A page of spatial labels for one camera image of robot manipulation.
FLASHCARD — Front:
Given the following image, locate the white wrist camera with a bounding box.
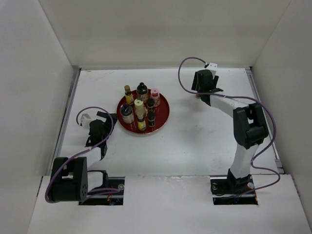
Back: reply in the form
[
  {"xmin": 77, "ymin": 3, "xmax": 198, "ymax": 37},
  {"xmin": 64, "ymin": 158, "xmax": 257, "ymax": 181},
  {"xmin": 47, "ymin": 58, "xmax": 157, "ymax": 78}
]
[
  {"xmin": 78, "ymin": 114, "xmax": 92, "ymax": 129},
  {"xmin": 204, "ymin": 62, "xmax": 217, "ymax": 77}
]

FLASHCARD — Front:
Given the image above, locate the yellow cap white powder jar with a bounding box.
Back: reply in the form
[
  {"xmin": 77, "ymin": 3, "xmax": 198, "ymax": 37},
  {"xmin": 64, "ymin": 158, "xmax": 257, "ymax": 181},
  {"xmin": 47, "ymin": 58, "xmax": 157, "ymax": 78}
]
[{"xmin": 134, "ymin": 98, "xmax": 147, "ymax": 117}]

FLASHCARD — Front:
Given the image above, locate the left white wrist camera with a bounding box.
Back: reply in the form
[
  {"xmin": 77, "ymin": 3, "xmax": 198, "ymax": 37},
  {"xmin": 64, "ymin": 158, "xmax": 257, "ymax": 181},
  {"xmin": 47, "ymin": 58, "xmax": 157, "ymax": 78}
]
[{"xmin": 78, "ymin": 114, "xmax": 92, "ymax": 129}]

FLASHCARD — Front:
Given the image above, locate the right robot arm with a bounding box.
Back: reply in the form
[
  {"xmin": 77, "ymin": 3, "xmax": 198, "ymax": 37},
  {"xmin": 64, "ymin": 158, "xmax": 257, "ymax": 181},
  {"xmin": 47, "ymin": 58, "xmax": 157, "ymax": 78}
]
[{"xmin": 191, "ymin": 70, "xmax": 269, "ymax": 195}]

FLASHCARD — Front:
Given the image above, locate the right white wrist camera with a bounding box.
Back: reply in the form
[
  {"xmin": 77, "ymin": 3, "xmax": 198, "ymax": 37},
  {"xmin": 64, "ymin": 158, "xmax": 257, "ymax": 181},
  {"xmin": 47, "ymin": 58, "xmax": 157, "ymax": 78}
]
[{"xmin": 204, "ymin": 62, "xmax": 217, "ymax": 77}]

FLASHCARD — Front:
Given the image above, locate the round black cap jar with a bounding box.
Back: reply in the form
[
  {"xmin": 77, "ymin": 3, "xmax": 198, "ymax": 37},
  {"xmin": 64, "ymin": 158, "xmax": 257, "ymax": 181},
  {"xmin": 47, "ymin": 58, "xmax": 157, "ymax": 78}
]
[{"xmin": 136, "ymin": 82, "xmax": 148, "ymax": 104}]

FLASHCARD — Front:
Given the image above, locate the small black cap spice bottle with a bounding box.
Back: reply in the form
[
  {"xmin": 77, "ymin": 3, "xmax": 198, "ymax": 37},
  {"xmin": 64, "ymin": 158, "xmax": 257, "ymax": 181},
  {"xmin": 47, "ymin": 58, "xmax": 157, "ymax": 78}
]
[{"xmin": 146, "ymin": 98, "xmax": 155, "ymax": 112}]

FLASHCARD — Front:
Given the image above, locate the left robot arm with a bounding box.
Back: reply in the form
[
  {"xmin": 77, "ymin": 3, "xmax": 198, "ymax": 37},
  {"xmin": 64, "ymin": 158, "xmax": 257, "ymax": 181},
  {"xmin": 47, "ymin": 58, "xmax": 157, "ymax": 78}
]
[{"xmin": 45, "ymin": 111, "xmax": 120, "ymax": 203}]

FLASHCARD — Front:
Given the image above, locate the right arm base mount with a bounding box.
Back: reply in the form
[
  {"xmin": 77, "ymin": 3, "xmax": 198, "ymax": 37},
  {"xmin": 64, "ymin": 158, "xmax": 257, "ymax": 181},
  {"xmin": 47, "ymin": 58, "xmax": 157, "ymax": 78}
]
[{"xmin": 210, "ymin": 170, "xmax": 258, "ymax": 205}]

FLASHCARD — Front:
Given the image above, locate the round red lacquer tray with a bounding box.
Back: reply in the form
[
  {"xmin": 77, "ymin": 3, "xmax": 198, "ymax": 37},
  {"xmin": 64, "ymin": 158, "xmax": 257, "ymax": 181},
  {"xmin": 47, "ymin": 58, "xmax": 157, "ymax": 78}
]
[{"xmin": 117, "ymin": 94, "xmax": 170, "ymax": 135}]

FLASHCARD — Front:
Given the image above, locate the yellow label bottle cork cap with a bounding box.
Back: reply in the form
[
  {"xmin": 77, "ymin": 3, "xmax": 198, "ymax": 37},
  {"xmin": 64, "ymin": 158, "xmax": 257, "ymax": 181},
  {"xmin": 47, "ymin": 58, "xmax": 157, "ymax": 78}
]
[{"xmin": 124, "ymin": 85, "xmax": 134, "ymax": 105}]

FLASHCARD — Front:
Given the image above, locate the black lid wide jar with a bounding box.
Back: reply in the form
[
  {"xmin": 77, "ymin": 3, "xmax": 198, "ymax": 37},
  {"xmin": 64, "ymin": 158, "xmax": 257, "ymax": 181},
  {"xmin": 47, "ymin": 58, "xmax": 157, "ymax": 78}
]
[{"xmin": 119, "ymin": 103, "xmax": 134, "ymax": 124}]

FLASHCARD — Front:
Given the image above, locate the pink cap spice jar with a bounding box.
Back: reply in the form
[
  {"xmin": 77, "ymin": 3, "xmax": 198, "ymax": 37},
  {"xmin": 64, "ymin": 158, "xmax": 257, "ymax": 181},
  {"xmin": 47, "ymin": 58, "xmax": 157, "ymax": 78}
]
[{"xmin": 150, "ymin": 88, "xmax": 160, "ymax": 107}]

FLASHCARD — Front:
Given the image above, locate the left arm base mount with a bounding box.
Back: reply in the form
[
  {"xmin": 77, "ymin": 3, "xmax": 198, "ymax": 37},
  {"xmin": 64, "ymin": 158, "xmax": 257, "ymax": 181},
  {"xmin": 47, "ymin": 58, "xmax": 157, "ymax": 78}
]
[{"xmin": 78, "ymin": 170, "xmax": 125, "ymax": 206}]

